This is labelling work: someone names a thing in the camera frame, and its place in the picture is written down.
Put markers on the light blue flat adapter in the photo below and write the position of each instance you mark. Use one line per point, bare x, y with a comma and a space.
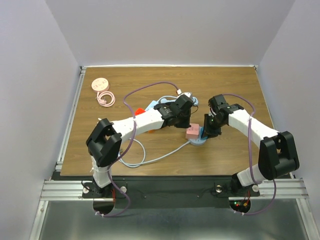
151, 105

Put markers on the light blue round power strip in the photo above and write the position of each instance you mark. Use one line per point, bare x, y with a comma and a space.
148, 149

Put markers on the pink round power strip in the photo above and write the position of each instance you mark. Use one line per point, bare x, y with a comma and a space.
104, 96

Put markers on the pink cube socket adapter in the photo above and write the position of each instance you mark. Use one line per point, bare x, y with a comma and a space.
193, 132

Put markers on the red cube adapter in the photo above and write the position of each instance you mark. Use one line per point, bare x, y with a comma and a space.
139, 111

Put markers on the blue socket adapter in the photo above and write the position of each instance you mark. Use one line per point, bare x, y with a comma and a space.
202, 134

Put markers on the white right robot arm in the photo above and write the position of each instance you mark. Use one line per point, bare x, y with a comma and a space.
277, 150

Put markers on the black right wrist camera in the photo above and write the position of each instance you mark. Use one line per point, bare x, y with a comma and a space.
217, 102

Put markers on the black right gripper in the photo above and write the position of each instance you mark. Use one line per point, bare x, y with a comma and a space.
208, 131

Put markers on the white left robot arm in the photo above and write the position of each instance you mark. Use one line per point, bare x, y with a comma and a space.
105, 141

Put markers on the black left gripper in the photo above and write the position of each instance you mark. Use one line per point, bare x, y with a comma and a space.
185, 124

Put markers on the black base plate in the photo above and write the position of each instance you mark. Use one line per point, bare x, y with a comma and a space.
166, 192

